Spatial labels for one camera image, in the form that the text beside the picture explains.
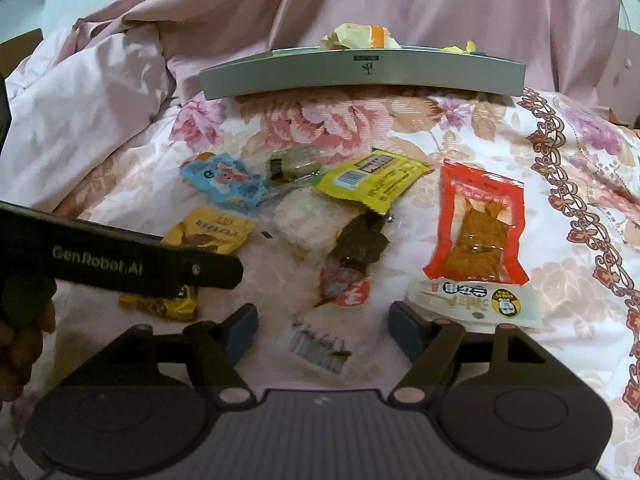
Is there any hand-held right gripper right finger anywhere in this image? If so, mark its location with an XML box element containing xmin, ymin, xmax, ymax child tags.
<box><xmin>389</xmin><ymin>301</ymin><xmax>581</xmax><ymax>406</ymax></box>

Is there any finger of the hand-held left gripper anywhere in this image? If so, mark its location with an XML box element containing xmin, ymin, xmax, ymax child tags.
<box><xmin>160</xmin><ymin>245</ymin><xmax>245</xmax><ymax>291</ymax></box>

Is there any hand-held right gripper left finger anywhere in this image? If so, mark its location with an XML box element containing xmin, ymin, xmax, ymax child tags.
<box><xmin>65</xmin><ymin>304</ymin><xmax>261</xmax><ymax>406</ymax></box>

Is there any yellow brown snack packet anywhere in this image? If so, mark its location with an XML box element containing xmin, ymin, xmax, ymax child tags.
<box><xmin>117</xmin><ymin>205</ymin><xmax>259</xmax><ymax>324</ymax></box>

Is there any clear packet with barcode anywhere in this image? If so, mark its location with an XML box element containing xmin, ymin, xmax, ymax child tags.
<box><xmin>276</xmin><ymin>310</ymin><xmax>354</xmax><ymax>377</ymax></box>

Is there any dark seaweed red packet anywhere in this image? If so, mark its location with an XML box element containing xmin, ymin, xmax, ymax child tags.
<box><xmin>317</xmin><ymin>212</ymin><xmax>392</xmax><ymax>309</ymax></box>

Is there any blue cartoon snack packet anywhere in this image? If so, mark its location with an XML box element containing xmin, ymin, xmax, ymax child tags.
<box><xmin>179</xmin><ymin>152</ymin><xmax>267</xmax><ymax>214</ymax></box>

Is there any white rice cracker packet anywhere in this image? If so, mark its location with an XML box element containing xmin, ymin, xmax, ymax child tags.
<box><xmin>271</xmin><ymin>185</ymin><xmax>352</xmax><ymax>261</ymax></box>

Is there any red orange tofu snack packet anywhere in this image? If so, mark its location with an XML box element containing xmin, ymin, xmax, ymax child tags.
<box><xmin>404</xmin><ymin>157</ymin><xmax>545</xmax><ymax>332</ymax></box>

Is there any clear packet with dark snack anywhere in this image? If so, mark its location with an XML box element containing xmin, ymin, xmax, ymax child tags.
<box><xmin>264</xmin><ymin>146</ymin><xmax>324</xmax><ymax>187</ymax></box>

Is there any yellow green snack packet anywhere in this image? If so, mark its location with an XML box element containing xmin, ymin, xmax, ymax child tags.
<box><xmin>314</xmin><ymin>147</ymin><xmax>435</xmax><ymax>217</ymax></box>

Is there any grey shallow box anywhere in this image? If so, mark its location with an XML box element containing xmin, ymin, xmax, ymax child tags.
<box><xmin>199</xmin><ymin>45</ymin><xmax>529</xmax><ymax>102</ymax></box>

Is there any yellow orange snack packet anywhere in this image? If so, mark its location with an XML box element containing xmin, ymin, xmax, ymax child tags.
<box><xmin>320</xmin><ymin>22</ymin><xmax>402</xmax><ymax>52</ymax></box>

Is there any person's left hand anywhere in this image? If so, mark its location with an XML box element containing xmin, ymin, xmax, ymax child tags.
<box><xmin>0</xmin><ymin>305</ymin><xmax>57</xmax><ymax>403</ymax></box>

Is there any pale pink comforter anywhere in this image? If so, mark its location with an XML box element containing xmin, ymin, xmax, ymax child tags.
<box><xmin>0</xmin><ymin>20</ymin><xmax>177</xmax><ymax>211</ymax></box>

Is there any floral bed sheet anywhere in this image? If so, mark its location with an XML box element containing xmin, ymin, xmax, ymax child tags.
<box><xmin>50</xmin><ymin>85</ymin><xmax>640</xmax><ymax>480</ymax></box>

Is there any crumpled yellow wrapper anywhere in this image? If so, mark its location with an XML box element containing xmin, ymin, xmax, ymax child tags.
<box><xmin>439</xmin><ymin>40</ymin><xmax>482</xmax><ymax>56</ymax></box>

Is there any pink satin cloth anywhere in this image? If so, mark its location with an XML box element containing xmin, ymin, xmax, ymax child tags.
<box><xmin>55</xmin><ymin>0</ymin><xmax>624</xmax><ymax>111</ymax></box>

